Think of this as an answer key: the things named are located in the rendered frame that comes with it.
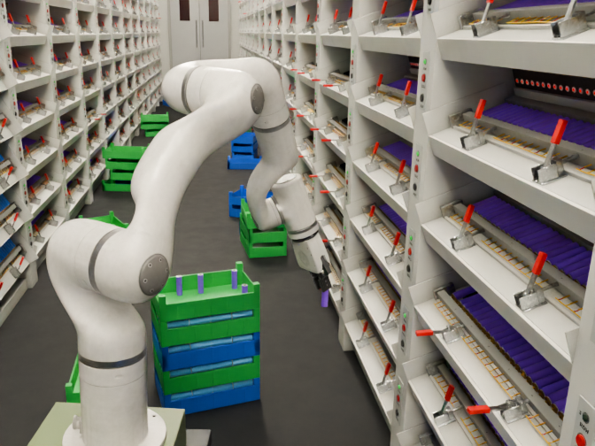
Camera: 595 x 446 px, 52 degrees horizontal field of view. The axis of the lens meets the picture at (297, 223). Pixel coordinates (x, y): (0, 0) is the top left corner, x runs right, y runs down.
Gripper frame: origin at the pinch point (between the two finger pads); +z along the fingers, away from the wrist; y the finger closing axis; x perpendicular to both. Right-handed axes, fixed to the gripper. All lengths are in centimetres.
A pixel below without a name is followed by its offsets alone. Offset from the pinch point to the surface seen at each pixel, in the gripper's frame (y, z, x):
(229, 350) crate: -26.4, 17.8, -23.9
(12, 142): -148, -51, -37
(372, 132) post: -25, -22, 50
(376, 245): -3.8, 2.2, 23.6
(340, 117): -86, -14, 83
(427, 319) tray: 38.5, 0.0, 1.4
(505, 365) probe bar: 66, -4, -6
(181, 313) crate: -27.8, -0.9, -32.2
